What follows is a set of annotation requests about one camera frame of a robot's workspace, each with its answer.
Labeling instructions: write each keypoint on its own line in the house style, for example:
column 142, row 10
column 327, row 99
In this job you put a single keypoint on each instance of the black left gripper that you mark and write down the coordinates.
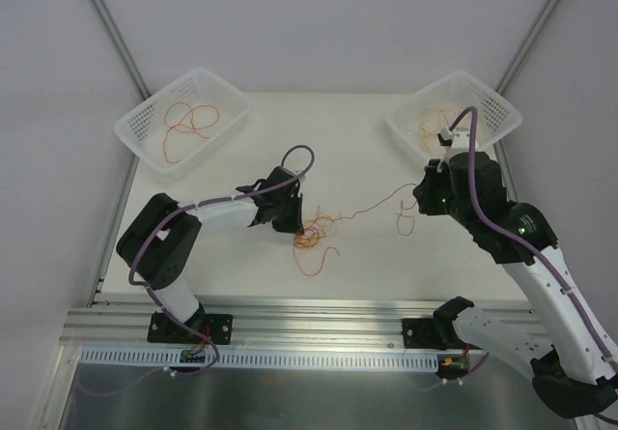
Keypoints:
column 288, row 211

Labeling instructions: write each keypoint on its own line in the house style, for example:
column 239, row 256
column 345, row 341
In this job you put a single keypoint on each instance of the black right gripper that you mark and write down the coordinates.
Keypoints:
column 427, row 195

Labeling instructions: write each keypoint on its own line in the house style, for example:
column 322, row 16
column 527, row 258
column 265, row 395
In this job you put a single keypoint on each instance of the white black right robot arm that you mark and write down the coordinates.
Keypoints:
column 574, row 370

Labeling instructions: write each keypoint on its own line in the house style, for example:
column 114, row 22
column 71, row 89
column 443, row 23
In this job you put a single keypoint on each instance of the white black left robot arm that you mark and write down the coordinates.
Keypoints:
column 157, row 244

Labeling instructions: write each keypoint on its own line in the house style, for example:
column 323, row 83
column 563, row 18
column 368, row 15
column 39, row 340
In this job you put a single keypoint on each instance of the white plastic basket right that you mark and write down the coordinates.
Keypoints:
column 415, row 123

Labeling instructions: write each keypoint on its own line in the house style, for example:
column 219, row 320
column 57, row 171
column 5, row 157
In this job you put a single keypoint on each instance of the white plastic basket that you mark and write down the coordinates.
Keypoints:
column 415, row 123
column 181, row 125

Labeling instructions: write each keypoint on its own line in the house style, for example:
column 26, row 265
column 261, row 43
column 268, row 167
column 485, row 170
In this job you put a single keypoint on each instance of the white plastic basket left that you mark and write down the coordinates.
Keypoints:
column 181, row 125

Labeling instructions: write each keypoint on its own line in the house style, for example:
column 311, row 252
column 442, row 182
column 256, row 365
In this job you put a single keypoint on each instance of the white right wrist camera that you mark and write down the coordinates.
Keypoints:
column 454, row 142

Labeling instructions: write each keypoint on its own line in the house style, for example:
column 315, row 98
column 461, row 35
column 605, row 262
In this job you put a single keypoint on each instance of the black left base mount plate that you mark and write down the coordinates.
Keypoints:
column 217, row 327

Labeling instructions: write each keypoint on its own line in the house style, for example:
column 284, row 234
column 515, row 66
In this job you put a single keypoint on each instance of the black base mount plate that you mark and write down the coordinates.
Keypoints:
column 217, row 327
column 432, row 333

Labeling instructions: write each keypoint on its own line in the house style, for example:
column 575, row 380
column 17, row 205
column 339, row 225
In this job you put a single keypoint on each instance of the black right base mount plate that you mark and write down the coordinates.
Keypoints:
column 432, row 333

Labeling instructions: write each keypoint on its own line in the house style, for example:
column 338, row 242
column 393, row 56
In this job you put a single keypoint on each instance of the aluminium table frame rail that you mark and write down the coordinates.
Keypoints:
column 259, row 323

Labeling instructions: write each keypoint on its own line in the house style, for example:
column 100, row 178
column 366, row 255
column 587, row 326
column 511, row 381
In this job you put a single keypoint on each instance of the white slotted cable duct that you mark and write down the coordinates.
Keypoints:
column 256, row 359

